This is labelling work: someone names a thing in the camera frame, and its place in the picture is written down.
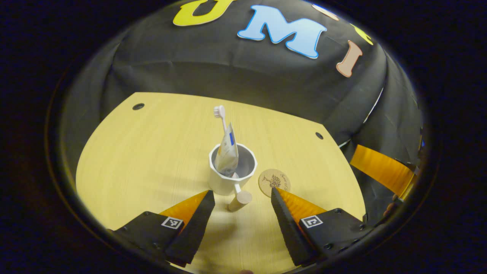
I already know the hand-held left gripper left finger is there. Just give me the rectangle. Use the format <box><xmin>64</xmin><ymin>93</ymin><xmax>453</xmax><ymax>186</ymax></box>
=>
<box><xmin>108</xmin><ymin>190</ymin><xmax>216</xmax><ymax>268</ymax></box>

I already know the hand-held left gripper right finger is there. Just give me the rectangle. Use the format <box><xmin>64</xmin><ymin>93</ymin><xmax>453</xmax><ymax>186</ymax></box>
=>
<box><xmin>271</xmin><ymin>186</ymin><xmax>376</xmax><ymax>268</ymax></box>

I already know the round cork coaster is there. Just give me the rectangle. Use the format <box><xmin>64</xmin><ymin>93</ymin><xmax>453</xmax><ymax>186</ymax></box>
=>
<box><xmin>259</xmin><ymin>169</ymin><xmax>291</xmax><ymax>198</ymax></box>

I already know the white cup with wooden handle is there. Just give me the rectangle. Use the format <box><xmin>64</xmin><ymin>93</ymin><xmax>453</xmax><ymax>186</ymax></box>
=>
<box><xmin>208</xmin><ymin>143</ymin><xmax>258</xmax><ymax>212</ymax></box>

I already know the white toothpaste tube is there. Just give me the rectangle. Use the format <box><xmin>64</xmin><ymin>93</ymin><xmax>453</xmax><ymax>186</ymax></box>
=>
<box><xmin>214</xmin><ymin>123</ymin><xmax>239</xmax><ymax>178</ymax></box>

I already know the white pink toothbrush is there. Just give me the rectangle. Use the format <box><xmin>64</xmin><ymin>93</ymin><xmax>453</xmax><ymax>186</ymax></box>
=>
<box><xmin>213</xmin><ymin>105</ymin><xmax>229</xmax><ymax>134</ymax></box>

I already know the light wooden desktop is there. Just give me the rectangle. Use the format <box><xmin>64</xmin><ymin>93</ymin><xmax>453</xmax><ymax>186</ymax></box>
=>
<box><xmin>75</xmin><ymin>92</ymin><xmax>366</xmax><ymax>274</ymax></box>

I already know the black backdrop cloth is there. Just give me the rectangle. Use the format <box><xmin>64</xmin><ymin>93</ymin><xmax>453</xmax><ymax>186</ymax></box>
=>
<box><xmin>61</xmin><ymin>0</ymin><xmax>425</xmax><ymax>229</ymax></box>

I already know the white cable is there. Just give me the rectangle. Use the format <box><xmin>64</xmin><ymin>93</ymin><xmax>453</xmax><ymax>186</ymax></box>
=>
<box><xmin>339</xmin><ymin>88</ymin><xmax>385</xmax><ymax>149</ymax></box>

